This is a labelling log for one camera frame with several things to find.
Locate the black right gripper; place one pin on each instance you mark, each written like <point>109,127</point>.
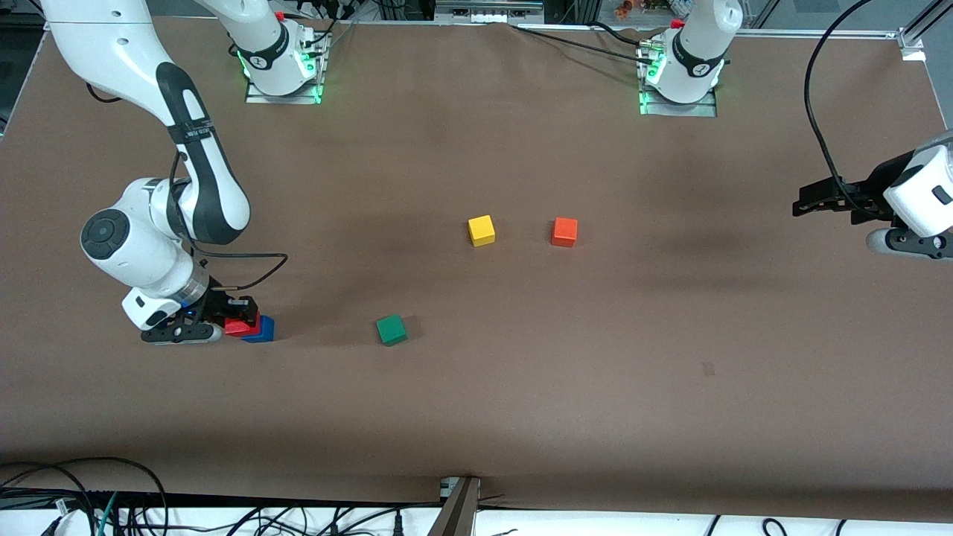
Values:
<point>217,299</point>

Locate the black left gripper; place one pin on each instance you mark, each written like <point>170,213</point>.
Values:
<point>875,184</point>

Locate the red wooden cube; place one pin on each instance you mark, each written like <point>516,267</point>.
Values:
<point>237,327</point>

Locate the blue wooden cube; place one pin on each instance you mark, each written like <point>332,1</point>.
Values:
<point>265,331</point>

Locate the green wooden cube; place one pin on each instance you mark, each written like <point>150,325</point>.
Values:
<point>391,330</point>

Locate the colourful small toys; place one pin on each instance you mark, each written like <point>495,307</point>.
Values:
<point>655,6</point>

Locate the orange wooden cube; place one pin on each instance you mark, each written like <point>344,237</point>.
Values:
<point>563,232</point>

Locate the yellow wooden cube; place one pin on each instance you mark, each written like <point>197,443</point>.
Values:
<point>482,231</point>

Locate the aluminium profile bar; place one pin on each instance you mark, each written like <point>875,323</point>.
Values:
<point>458,514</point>

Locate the brown table cover sheet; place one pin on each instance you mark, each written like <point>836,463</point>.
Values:
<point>521,409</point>

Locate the grey power strip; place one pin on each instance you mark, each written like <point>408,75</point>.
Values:
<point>488,11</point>

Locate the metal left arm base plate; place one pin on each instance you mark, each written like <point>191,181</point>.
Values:
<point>700,110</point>

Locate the aluminium frame corner bracket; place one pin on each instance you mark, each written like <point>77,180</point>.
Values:
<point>912,41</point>

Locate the black edge rail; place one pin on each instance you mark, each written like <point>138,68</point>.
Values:
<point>223,499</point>

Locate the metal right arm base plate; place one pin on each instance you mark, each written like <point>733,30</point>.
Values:
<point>298,98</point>

